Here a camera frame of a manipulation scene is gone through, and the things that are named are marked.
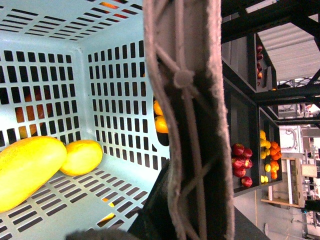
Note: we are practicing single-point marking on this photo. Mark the left gripper camera finger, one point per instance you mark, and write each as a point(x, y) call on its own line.
point(102, 234)

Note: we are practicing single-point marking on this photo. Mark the yellow lemon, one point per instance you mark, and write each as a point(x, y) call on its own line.
point(82, 157)

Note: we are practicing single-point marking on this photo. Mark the yellow mango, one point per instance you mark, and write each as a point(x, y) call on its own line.
point(25, 166)

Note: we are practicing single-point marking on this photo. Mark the teal plastic shopping basket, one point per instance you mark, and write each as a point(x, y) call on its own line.
point(75, 69)

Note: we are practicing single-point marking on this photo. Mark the brown basket handle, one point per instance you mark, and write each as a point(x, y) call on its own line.
point(183, 52)

